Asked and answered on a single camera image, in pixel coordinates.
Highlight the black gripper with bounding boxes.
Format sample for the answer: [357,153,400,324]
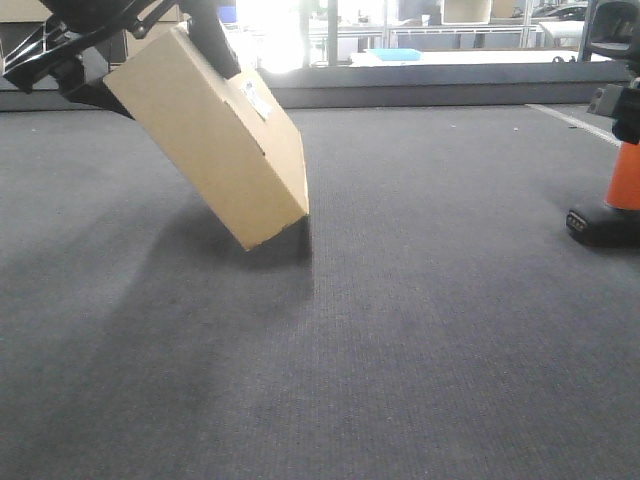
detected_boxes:
[3,0,240,119]

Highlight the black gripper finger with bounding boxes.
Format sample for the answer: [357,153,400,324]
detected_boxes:
[587,77,639,145]

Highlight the black orange barcode scanner gun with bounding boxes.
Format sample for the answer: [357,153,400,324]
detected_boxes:
[565,1,639,247]

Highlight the brown cardboard package box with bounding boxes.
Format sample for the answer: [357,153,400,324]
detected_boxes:
[104,25,310,250]

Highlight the white barcode label sticker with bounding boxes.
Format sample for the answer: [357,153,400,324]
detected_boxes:
[240,80,272,120]

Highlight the white background table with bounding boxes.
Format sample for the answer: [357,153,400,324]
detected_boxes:
[350,49,578,67]

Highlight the dark grey raised ledge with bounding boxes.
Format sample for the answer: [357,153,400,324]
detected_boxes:
[0,64,631,112]

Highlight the blue flat tray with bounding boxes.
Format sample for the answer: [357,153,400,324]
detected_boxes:
[368,48,422,62]

